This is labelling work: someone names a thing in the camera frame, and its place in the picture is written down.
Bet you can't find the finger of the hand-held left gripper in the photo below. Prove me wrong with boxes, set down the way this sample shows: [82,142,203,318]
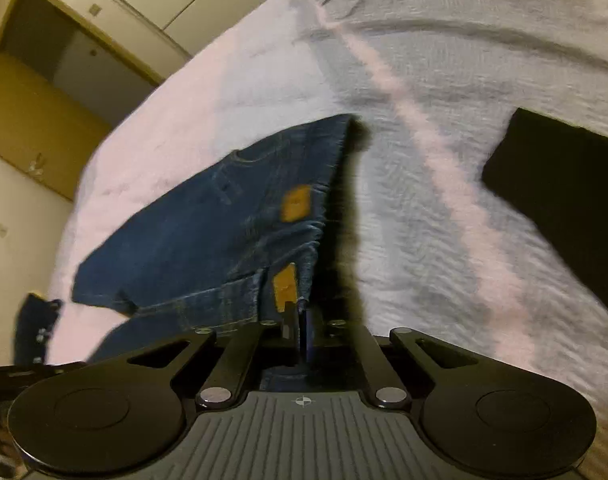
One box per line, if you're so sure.
[14,292,64,364]

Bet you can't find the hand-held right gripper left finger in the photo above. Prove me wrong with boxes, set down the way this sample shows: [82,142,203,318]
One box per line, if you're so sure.
[128,299,301,410]

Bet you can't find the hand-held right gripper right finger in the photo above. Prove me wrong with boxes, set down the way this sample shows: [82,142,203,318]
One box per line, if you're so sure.
[303,308,481,409]

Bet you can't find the dark blue denim jeans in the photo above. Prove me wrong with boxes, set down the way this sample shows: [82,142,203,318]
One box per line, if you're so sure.
[71,114,371,395]

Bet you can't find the black cloth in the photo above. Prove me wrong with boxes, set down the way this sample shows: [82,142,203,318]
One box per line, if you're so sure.
[481,107,608,327]

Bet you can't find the pink and grey bed blanket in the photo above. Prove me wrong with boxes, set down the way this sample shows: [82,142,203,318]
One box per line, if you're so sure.
[44,0,608,480]

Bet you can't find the dark doorway with wooden frame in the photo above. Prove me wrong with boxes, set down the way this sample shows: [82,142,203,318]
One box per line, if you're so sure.
[0,0,165,131]

